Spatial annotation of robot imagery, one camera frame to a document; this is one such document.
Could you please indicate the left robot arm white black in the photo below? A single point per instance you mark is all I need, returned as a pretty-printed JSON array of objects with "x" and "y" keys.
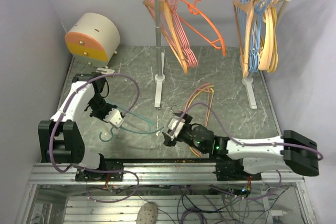
[{"x": 62, "y": 128}]

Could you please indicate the white perforated shoe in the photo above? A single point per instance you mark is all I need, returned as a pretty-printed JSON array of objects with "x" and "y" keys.
[{"x": 147, "y": 214}]

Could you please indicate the teal plastic hanger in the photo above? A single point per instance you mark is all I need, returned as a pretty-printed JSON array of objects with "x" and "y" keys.
[{"x": 153, "y": 128}]

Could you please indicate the round beige drawer box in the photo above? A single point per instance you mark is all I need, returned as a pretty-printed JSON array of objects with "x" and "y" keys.
[{"x": 93, "y": 40}]

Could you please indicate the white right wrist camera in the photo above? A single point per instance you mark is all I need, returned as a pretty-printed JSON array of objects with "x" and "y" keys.
[{"x": 176, "y": 124}]

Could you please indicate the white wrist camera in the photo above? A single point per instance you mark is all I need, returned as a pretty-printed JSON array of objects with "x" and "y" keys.
[
  {"x": 176, "y": 124},
  {"x": 115, "y": 118}
]

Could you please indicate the aluminium mounting rail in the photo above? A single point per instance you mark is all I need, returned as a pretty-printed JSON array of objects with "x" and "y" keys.
[{"x": 145, "y": 174}]

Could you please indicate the metal clothes rack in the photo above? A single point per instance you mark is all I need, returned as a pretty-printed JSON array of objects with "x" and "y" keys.
[{"x": 160, "y": 56}]

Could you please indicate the hung beige hangers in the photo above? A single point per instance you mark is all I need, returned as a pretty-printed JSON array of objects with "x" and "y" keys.
[{"x": 263, "y": 53}]

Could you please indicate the hung blue hangers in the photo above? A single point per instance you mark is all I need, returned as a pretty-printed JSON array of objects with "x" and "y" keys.
[{"x": 256, "y": 31}]

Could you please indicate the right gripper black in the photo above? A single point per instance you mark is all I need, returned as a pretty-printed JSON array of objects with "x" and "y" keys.
[{"x": 168, "y": 141}]

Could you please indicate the hung yellow hangers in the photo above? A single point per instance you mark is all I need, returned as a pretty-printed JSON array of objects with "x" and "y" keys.
[{"x": 269, "y": 41}]

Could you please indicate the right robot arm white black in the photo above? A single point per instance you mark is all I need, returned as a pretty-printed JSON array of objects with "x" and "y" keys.
[{"x": 290, "y": 151}]

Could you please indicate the pink plastic curved hanger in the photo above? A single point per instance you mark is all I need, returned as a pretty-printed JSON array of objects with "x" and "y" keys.
[{"x": 207, "y": 108}]

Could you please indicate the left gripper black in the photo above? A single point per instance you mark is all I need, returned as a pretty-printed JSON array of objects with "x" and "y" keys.
[{"x": 102, "y": 116}]

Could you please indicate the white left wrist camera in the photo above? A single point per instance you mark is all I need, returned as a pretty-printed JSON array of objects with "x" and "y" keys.
[{"x": 115, "y": 118}]

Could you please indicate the brown wooden hanger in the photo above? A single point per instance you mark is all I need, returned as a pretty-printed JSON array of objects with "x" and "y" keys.
[{"x": 169, "y": 33}]

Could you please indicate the orange plastic hanger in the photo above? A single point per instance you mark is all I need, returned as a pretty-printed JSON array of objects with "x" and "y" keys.
[{"x": 210, "y": 24}]

